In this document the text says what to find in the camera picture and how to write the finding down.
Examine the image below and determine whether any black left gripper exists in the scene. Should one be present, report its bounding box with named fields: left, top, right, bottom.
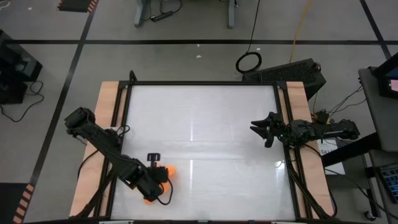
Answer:
left=136, top=152, right=172, bottom=203

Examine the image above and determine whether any black floor cable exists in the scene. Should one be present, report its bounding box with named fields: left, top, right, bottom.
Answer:
left=0, top=80, right=45, bottom=123

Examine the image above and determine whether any grey desk leg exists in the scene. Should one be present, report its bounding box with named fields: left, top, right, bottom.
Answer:
left=134, top=0, right=149, bottom=28
left=226, top=0, right=239, bottom=29

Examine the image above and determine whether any black power strip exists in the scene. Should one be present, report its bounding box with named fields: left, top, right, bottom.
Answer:
left=150, top=11, right=174, bottom=22

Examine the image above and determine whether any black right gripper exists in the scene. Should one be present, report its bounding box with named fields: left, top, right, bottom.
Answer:
left=249, top=111, right=294, bottom=149

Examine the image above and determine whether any white paper sheet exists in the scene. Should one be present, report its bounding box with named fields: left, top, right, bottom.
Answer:
left=317, top=139, right=346, bottom=175

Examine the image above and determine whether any black monitor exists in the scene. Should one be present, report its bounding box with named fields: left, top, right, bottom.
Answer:
left=372, top=52, right=398, bottom=100

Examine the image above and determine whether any orange towel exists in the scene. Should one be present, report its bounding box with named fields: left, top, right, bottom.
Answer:
left=142, top=164, right=177, bottom=205

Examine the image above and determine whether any black perforated computer case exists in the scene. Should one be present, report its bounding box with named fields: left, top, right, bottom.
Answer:
left=241, top=58, right=327, bottom=101

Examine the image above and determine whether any black orange striped mat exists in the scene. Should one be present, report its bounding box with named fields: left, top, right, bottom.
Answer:
left=0, top=182, right=35, bottom=224
left=57, top=0, right=100, bottom=14

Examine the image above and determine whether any small black controller box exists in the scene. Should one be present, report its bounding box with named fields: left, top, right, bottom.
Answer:
left=312, top=110, right=330, bottom=124

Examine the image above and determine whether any black equipment cart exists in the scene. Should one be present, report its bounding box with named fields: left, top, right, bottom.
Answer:
left=0, top=29, right=44, bottom=105

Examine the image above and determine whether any keyboard with blue keys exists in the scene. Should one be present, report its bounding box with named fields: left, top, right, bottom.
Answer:
left=377, top=163, right=398, bottom=205

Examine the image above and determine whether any grey side table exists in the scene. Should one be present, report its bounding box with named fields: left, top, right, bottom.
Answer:
left=358, top=67, right=398, bottom=153

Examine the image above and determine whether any wooden side board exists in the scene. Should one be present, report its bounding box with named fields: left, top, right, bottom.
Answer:
left=68, top=81, right=128, bottom=218
left=278, top=81, right=335, bottom=218

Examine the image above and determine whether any black table support bar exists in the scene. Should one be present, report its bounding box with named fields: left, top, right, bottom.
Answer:
left=322, top=132, right=382, bottom=168

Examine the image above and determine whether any black table frame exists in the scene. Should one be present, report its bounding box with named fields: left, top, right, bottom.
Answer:
left=74, top=70, right=338, bottom=224

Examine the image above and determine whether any yellow hanging cable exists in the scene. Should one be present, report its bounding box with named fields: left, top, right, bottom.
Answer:
left=289, top=0, right=313, bottom=64

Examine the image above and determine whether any black coiled hanging cable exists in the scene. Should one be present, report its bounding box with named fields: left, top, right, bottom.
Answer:
left=235, top=0, right=262, bottom=75

